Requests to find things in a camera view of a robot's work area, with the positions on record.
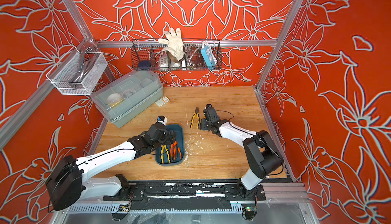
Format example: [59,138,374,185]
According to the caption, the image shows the black wire wall basket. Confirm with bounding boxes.
[131,38,223,71]

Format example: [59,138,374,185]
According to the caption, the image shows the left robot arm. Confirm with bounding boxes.
[45,122,176,211]

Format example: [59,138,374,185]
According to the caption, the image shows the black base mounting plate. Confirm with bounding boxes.
[103,180,266,202]

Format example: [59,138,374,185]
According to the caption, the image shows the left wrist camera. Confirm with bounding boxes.
[157,116,168,125]

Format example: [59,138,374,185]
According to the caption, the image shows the orange long nose pliers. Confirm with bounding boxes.
[170,136,176,163]

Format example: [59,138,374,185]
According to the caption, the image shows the small white labelled box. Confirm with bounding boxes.
[155,96,170,107]

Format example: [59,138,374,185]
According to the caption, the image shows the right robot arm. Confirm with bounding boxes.
[199,104,284,190]

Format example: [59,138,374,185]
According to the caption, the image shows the translucent lidded storage container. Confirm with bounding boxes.
[91,71,164,128]

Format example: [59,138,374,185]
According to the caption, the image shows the teal plastic storage box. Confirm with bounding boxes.
[155,124,185,167]

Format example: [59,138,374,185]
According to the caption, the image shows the yellow black combination pliers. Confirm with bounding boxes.
[190,107,200,129]

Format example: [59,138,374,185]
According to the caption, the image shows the coiled clear cable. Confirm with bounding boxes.
[187,45,202,69]

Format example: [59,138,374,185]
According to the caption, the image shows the yellow pliers in box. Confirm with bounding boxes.
[160,145,172,164]

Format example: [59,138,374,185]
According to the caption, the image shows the blue white box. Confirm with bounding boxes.
[201,41,217,70]

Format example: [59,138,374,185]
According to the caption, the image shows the white wire mesh basket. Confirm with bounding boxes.
[46,47,108,96]

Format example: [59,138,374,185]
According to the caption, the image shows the white power strip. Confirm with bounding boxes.
[158,54,169,70]

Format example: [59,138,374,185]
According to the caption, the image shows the dark blue round object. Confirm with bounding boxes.
[138,60,151,70]

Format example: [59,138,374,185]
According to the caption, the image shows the white work glove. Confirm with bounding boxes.
[158,27,184,62]

